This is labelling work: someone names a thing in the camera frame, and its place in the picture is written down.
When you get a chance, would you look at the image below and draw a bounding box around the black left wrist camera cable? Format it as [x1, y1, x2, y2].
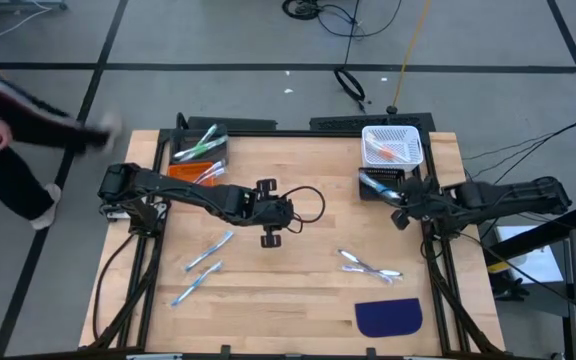
[280, 185, 327, 235]

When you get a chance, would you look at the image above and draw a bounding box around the black beam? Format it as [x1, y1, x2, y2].
[482, 203, 576, 261]

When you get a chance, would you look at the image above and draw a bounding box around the blue toothbrush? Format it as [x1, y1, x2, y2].
[380, 185, 405, 203]
[183, 229, 235, 274]
[359, 171, 399, 199]
[169, 259, 225, 308]

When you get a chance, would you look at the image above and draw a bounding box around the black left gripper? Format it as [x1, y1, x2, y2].
[237, 178, 297, 249]

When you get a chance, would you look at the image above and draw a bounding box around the white box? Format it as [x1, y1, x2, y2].
[492, 224, 565, 286]

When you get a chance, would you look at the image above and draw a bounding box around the grey cart base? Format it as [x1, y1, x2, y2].
[0, 0, 69, 12]

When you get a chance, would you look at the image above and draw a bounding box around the orange toothbrush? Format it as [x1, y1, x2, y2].
[366, 132, 395, 157]
[372, 146, 413, 164]

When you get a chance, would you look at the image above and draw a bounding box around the silver aluminium bracket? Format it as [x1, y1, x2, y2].
[126, 352, 184, 360]

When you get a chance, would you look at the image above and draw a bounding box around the dark blue mat patch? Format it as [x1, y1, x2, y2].
[354, 297, 424, 339]

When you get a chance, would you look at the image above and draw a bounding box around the dark grey plastic basket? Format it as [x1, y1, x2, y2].
[170, 130, 230, 166]

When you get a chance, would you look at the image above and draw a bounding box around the black plastic basket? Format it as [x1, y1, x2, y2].
[357, 167, 409, 203]

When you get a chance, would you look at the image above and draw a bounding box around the black aluminium table frame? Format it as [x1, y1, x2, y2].
[87, 127, 507, 360]

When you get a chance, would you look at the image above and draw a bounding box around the orange plastic basket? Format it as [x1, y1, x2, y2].
[166, 161, 216, 187]

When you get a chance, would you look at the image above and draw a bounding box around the person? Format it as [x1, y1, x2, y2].
[0, 67, 123, 232]

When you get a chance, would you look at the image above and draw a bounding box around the black floor cable coil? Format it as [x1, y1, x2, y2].
[281, 0, 404, 40]

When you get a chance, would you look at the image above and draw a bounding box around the plain black box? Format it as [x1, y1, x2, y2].
[186, 115, 278, 132]

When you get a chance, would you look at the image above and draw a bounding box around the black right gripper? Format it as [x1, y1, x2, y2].
[391, 175, 462, 230]

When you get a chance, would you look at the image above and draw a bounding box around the yellow hanging cable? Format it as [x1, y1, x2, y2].
[387, 0, 433, 115]

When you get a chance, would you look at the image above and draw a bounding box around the white plastic basket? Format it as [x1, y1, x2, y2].
[360, 125, 425, 172]

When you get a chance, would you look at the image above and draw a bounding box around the perforated black box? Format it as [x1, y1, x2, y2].
[309, 112, 435, 134]

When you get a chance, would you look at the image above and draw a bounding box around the black hanging cable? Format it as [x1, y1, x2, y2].
[332, 0, 370, 114]

